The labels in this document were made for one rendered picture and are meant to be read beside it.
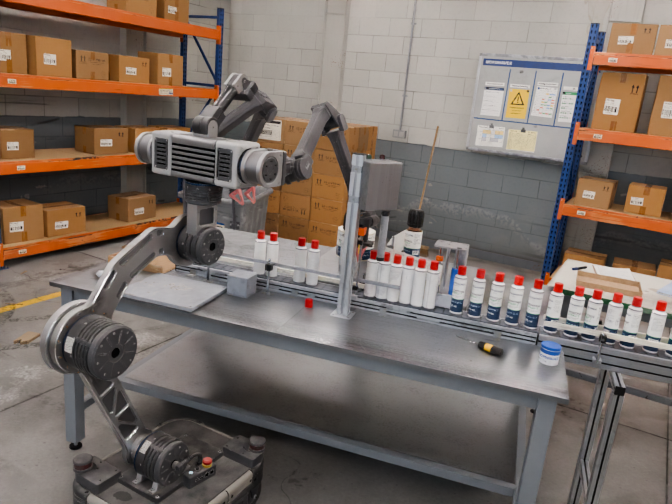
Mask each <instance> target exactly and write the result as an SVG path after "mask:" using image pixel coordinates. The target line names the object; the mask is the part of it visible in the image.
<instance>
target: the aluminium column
mask: <svg viewBox="0 0 672 504"><path fill-rule="evenodd" d="M366 155H367V154H365V153H357V152H356V153H353V155H352V165H355V166H359V168H360V166H361V167H362V166H363V162H364V160H366ZM361 180H362V173H357V172H351V175H350V185H349V194H348V195H349V196H355V197H360V190H361ZM360 211H361V209H359V203H352V202H348V204H347V214H346V224H345V234H344V244H343V254H342V264H341V274H340V284H339V294H338V303H337V313H336V314H338V315H343V316H347V315H348V314H349V313H350V304H351V295H352V285H353V276H354V267H355V258H356V248H357V239H358V230H359V220H360Z"/></svg>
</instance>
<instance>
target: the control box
mask: <svg viewBox="0 0 672 504"><path fill-rule="evenodd" d="M401 172H402V163H401V162H397V161H392V160H388V159H385V160H379V159H372V160H364V162H363V169H362V180H361V190H360V197H359V209H361V210H364V211H375V210H392V209H397V204H398V196H399V188H400V180H401Z"/></svg>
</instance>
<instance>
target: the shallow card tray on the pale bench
mask: <svg viewBox="0 0 672 504"><path fill-rule="evenodd" d="M576 286H583V287H585V288H589V289H600V290H603V291H604V292H609V293H615V292H619V293H622V294H623V295H624V296H629V297H634V296H639V297H642V295H643V292H642V288H641V284H640V282H638V281H632V280H627V279H622V278H617V277H611V276H606V275H600V274H595V273H590V272H585V271H580V270H578V271H577V278H576Z"/></svg>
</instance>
